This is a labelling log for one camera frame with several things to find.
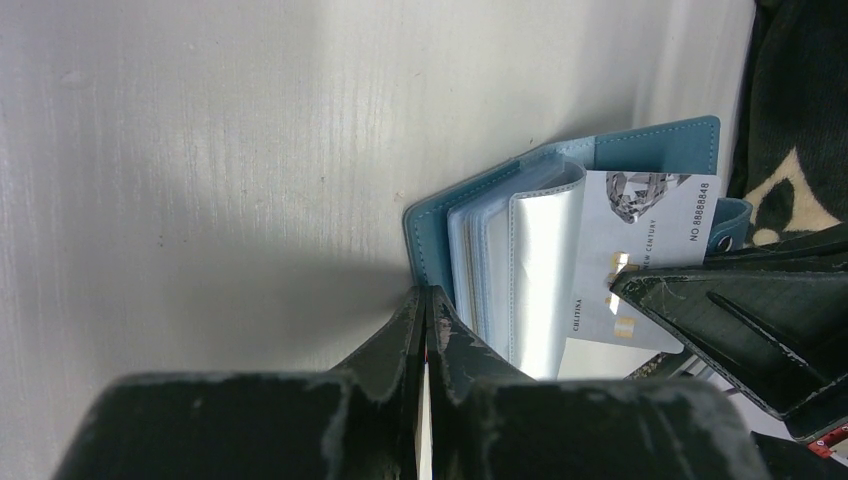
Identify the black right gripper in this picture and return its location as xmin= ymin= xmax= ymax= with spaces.
xmin=610 ymin=223 xmax=847 ymax=458

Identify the black floral fleece blanket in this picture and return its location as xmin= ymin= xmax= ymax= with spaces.
xmin=728 ymin=0 xmax=847 ymax=246

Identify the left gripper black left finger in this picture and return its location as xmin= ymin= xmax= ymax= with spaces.
xmin=333 ymin=287 xmax=426 ymax=479

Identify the blue leather card holder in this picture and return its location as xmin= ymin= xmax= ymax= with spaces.
xmin=404 ymin=116 xmax=751 ymax=379

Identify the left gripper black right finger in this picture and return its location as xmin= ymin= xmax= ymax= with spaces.
xmin=425 ymin=286 xmax=530 ymax=479

